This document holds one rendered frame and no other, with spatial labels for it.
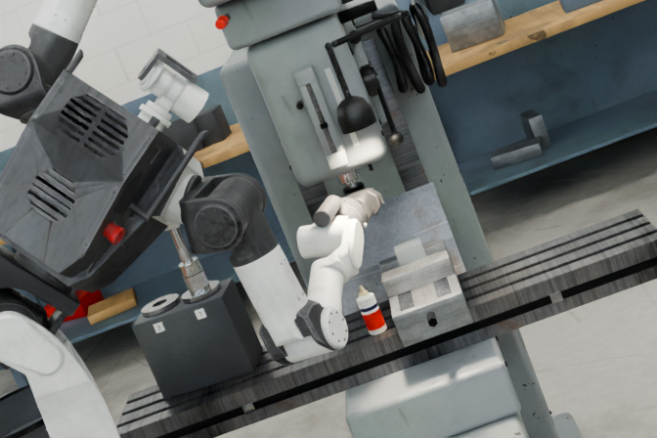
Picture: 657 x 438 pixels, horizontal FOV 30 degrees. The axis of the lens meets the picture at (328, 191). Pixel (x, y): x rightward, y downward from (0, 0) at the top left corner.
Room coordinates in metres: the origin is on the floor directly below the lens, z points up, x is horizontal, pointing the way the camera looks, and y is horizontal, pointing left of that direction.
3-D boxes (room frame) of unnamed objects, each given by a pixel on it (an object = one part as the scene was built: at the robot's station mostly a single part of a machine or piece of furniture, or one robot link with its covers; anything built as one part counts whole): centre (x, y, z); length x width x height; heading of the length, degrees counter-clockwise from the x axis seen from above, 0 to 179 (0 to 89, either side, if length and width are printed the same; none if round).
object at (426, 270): (2.45, -0.11, 1.05); 0.15 x 0.06 x 0.04; 85
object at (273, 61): (2.52, -0.05, 1.47); 0.21 x 0.19 x 0.32; 85
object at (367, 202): (2.43, -0.02, 1.23); 0.13 x 0.12 x 0.10; 70
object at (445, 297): (2.47, -0.11, 1.01); 0.35 x 0.15 x 0.11; 175
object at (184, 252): (2.58, 0.34, 1.28); 0.03 x 0.03 x 0.11
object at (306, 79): (2.40, -0.04, 1.45); 0.04 x 0.04 x 0.21; 85
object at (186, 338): (2.59, 0.39, 1.06); 0.22 x 0.12 x 0.20; 78
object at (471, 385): (2.51, -0.05, 0.82); 0.50 x 0.35 x 0.12; 175
